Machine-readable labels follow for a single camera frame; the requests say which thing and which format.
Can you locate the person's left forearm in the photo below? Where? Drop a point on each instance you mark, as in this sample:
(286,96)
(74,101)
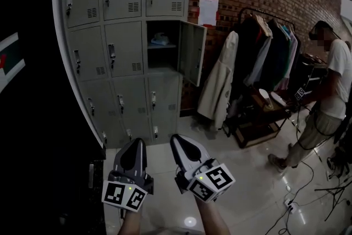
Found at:
(130,224)

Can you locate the cream coat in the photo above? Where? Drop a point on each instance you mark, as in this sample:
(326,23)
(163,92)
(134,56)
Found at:
(217,82)

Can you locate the grey metal locker cabinet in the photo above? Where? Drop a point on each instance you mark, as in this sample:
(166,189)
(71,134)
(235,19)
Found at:
(123,49)

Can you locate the green white red sign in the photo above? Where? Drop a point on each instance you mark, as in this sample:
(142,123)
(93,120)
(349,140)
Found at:
(12,63)

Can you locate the black tripod stand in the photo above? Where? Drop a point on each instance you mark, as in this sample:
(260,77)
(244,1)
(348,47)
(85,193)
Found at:
(334,195)

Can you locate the person's right forearm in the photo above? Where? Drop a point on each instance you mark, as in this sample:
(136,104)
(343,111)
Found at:
(213,217)

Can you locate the person's light shirt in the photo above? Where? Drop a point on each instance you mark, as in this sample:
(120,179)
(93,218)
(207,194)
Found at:
(178,231)

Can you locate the grey metal locker door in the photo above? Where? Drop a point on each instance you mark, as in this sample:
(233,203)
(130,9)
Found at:
(192,55)

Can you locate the white slipper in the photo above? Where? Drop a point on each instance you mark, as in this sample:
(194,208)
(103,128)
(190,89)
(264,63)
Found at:
(265,96)
(279,98)

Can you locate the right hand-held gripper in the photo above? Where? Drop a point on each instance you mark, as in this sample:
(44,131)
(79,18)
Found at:
(209,181)

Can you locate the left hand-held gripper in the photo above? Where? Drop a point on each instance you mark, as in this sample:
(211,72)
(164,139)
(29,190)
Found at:
(118,192)

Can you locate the white power strip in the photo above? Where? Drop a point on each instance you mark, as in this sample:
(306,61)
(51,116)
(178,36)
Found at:
(291,205)

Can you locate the blue white tissue pack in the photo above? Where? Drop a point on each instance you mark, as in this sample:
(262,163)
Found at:
(160,40)

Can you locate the white paper sheet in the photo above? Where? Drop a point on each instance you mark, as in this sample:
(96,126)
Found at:
(208,11)

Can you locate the black metal clothes rack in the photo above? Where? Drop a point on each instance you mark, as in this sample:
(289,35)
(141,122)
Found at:
(255,9)

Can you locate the dark wooden low rack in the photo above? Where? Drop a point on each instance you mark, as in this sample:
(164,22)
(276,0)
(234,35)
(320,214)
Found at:
(255,132)

